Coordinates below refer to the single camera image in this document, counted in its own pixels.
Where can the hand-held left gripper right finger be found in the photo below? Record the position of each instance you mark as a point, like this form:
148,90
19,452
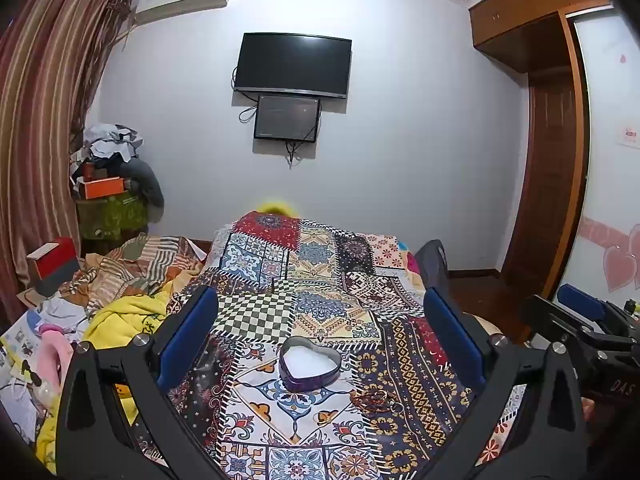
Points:
450,330

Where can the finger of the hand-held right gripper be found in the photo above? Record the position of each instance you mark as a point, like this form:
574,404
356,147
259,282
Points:
582,300
575,327

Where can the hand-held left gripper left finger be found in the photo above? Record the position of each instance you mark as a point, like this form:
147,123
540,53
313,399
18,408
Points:
187,340

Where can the purple heart-shaped tin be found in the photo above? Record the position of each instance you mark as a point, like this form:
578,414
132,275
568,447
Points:
310,360

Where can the dark bag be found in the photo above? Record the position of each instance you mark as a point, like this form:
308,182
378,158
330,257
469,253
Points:
432,265

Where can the yellow blanket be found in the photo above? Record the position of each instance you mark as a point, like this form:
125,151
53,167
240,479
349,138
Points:
120,315

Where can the striped patterned quilt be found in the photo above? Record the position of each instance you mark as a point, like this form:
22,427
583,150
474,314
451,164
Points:
135,265

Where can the white floral bedsheet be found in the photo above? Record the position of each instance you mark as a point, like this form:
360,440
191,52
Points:
500,440

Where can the wooden door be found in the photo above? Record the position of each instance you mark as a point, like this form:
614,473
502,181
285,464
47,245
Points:
545,185

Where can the pink garment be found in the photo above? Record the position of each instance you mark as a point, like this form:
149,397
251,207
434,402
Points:
57,355

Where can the colourful patchwork blanket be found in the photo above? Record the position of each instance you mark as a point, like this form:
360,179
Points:
325,280

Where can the white wardrobe panel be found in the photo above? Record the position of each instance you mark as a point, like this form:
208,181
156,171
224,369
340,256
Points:
610,160

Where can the grey jacket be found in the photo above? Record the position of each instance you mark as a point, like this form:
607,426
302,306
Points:
147,190

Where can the red and white box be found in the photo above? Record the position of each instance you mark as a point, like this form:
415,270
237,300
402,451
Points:
52,262

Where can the yellow plush toy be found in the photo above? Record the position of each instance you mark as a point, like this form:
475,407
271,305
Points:
275,207

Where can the white printed cloth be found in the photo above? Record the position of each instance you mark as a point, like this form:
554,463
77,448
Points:
25,335

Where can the orange box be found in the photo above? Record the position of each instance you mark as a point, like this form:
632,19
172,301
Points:
102,187

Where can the pile of grey clothes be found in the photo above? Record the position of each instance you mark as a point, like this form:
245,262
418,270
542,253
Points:
107,142

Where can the small black monitor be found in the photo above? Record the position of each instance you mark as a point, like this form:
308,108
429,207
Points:
286,117

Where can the striped brown curtain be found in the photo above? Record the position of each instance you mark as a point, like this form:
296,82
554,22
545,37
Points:
45,135

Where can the wooden overhead cabinet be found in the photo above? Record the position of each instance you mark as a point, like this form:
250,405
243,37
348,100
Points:
515,25

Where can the pink heart wall decal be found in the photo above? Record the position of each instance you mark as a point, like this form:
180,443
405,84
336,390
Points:
617,265

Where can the black wall television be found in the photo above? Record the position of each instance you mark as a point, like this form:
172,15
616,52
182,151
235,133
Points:
292,65

